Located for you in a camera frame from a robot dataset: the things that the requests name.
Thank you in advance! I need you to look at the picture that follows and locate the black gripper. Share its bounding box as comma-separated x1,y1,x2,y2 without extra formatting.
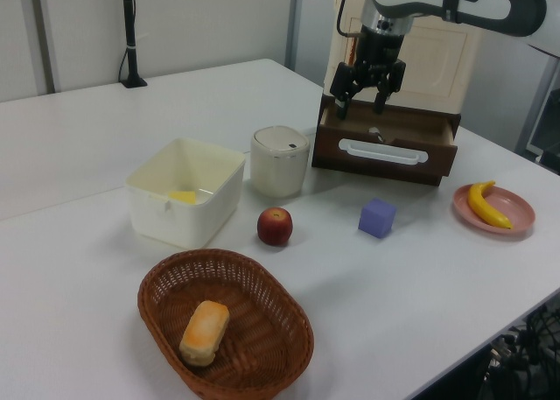
329,18,408,121

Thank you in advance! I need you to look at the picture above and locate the brown drawer with white handle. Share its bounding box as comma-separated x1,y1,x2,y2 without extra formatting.
311,94,463,187

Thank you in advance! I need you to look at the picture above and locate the cream plastic cabinet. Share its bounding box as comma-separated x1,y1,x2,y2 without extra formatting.
322,0,483,116

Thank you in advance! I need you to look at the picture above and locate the small cream trash can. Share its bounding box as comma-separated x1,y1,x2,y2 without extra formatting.
249,126,312,199

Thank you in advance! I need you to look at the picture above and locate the purple cube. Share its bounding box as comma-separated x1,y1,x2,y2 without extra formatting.
358,198,398,240

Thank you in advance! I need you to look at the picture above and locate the red apple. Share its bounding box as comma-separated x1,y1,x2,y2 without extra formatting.
256,206,294,247

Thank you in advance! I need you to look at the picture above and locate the yellow banana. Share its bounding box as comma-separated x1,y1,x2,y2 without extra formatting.
466,179,514,231

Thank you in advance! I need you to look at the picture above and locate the pink plate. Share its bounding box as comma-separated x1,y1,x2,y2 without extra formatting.
452,184,536,240

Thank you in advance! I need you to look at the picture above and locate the white plastic bin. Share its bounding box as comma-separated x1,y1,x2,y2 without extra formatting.
124,137,247,250

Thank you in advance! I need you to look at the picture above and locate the black pole with base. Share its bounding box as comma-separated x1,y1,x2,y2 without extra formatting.
118,0,149,89

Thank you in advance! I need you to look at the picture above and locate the brown wicker basket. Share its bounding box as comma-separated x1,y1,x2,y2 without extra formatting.
137,248,316,400

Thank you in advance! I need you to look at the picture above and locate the orange bread loaf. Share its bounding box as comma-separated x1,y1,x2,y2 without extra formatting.
178,299,231,368

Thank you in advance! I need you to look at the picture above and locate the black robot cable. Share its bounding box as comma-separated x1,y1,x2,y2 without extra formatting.
334,0,365,39

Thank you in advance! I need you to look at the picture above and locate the black cable bundle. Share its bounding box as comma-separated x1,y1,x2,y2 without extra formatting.
479,302,560,400

